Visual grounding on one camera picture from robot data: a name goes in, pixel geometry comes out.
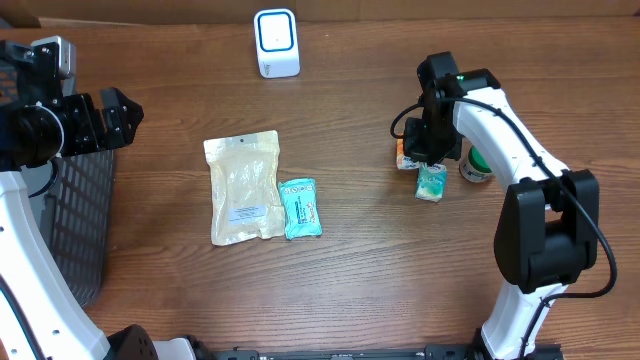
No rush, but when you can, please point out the teal wet wipes pack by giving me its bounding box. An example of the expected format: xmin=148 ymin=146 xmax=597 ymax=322
xmin=278 ymin=178 xmax=323 ymax=240

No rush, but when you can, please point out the teal white tissue pack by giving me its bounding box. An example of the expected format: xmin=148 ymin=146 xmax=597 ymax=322
xmin=415 ymin=164 xmax=447 ymax=202

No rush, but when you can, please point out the green lid jar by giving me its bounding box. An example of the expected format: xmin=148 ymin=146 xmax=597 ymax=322
xmin=459 ymin=146 xmax=493 ymax=183

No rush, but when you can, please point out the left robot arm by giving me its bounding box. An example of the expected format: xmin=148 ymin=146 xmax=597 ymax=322
xmin=1 ymin=36 xmax=198 ymax=360

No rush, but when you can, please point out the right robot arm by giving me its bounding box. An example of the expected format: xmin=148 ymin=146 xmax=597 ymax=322
xmin=398 ymin=52 xmax=599 ymax=359

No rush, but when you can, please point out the grey plastic basket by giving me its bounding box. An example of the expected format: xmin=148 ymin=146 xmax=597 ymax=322
xmin=0 ymin=69 xmax=116 ymax=307

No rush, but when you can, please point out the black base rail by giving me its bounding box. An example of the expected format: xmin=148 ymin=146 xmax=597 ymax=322
xmin=209 ymin=342 xmax=566 ymax=360

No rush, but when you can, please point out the white barcode scanner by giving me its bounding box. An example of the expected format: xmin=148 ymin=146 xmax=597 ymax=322
xmin=254 ymin=8 xmax=301 ymax=79

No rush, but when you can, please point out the beige foil pouch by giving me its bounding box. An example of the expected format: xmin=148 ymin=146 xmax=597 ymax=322
xmin=203 ymin=130 xmax=285 ymax=246

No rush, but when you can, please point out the cardboard back wall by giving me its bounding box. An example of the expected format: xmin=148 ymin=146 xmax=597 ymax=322
xmin=1 ymin=0 xmax=639 ymax=27

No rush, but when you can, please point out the orange Kleenex tissue pack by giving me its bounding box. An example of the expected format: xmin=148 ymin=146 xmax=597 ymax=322
xmin=396 ymin=139 xmax=420 ymax=170

